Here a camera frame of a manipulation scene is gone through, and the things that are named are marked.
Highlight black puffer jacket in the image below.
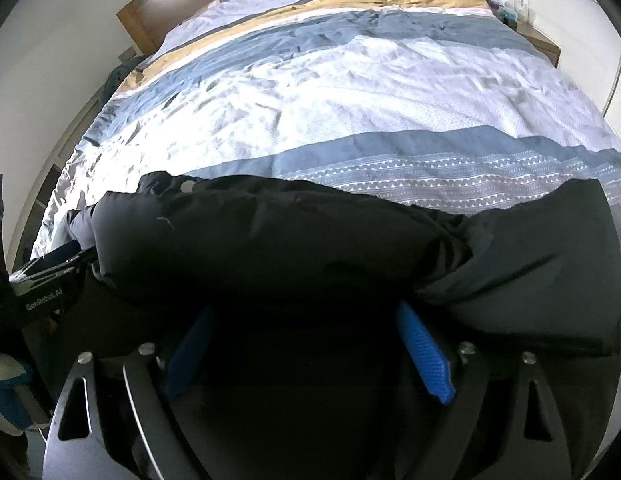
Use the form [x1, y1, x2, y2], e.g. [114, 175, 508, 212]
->
[68, 172, 621, 479]

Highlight dark green cloth pile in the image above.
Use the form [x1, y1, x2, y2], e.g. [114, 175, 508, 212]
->
[100, 55, 146, 105]

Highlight white wardrobe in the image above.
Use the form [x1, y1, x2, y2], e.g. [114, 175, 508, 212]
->
[520, 0, 621, 150]

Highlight wall socket plate left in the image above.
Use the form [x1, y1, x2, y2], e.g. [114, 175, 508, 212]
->
[118, 47, 137, 63]

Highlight striped duvet cover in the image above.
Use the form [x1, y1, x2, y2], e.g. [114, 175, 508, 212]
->
[33, 0, 621, 257]

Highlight white blue gloved hand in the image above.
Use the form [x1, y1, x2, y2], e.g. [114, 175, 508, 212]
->
[0, 353, 50, 437]

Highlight items on nightstand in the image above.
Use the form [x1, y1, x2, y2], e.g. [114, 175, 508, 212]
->
[494, 0, 532, 29]

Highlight wooden nightstand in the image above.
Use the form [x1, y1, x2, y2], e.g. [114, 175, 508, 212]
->
[516, 23, 561, 67]

